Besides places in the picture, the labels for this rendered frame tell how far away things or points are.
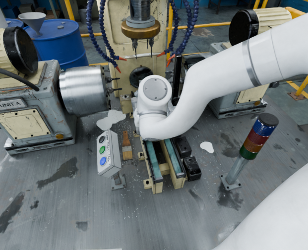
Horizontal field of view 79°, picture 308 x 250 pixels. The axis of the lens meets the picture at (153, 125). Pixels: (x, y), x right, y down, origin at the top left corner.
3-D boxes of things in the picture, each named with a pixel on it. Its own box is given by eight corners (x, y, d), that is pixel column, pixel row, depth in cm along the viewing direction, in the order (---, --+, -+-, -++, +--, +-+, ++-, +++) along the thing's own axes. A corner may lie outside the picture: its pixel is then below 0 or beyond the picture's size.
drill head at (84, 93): (53, 100, 113) (34, 62, 95) (114, 93, 118) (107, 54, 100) (47, 131, 96) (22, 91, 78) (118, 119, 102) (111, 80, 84)
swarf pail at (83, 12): (81, 25, 454) (77, 13, 434) (80, 21, 474) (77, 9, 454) (93, 24, 461) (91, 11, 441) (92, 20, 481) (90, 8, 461)
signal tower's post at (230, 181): (218, 175, 92) (250, 112, 61) (233, 171, 93) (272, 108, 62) (226, 190, 86) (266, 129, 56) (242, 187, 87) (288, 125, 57)
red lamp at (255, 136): (244, 133, 68) (249, 125, 65) (259, 130, 69) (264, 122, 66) (254, 146, 64) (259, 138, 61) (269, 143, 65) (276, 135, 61)
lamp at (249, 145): (240, 141, 71) (244, 133, 68) (254, 138, 72) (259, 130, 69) (249, 154, 67) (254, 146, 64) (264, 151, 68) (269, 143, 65)
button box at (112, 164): (105, 142, 80) (95, 137, 76) (117, 133, 77) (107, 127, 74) (108, 178, 68) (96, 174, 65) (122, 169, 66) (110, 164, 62)
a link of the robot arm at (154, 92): (164, 122, 58) (163, 94, 60) (173, 108, 45) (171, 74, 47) (137, 122, 57) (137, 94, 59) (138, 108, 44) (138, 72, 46)
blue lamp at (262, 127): (249, 125, 65) (254, 115, 61) (264, 122, 66) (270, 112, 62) (259, 138, 61) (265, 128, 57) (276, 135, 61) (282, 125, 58)
